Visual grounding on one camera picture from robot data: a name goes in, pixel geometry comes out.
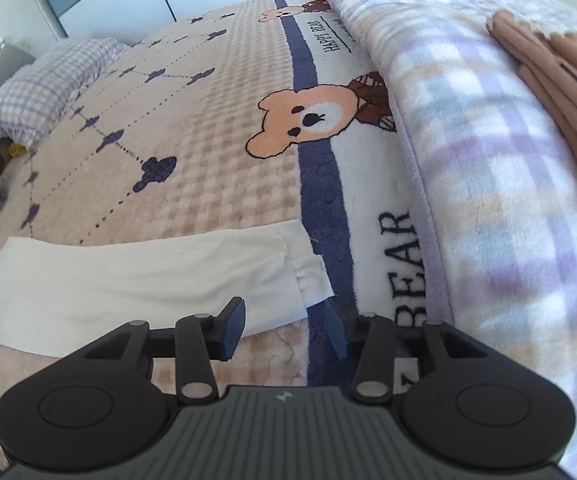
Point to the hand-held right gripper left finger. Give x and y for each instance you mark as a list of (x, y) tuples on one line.
[(233, 327)]

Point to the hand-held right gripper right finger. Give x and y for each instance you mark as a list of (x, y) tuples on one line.
[(338, 332)]

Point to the white garment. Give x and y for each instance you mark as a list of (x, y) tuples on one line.
[(118, 285)]

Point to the bear print bed blanket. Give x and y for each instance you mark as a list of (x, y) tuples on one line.
[(208, 160)]

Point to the plaid folded quilt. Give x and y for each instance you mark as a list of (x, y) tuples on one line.
[(468, 160)]

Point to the yellow cloth item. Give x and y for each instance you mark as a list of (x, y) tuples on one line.
[(17, 150)]

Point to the plaid pillow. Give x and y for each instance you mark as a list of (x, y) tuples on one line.
[(33, 90)]

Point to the brown ribbed garment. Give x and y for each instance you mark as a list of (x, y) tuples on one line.
[(568, 90)]

